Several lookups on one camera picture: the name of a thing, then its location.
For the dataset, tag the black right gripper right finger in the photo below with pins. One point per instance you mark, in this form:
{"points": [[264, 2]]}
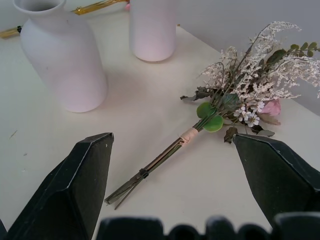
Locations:
{"points": [[277, 177]]}

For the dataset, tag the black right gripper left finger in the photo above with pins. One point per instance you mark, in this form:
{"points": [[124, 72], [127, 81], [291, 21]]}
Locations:
{"points": [[62, 190]]}

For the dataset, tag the white flared-neck ceramic vase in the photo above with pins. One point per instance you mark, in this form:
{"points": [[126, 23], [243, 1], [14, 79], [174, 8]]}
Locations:
{"points": [[63, 57]]}

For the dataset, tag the white cylindrical ceramic vase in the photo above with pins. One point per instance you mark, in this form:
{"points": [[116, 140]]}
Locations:
{"points": [[153, 28]]}

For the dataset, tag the white and pink flower bouquet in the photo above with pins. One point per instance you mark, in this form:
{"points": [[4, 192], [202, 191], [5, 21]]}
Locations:
{"points": [[240, 100]]}

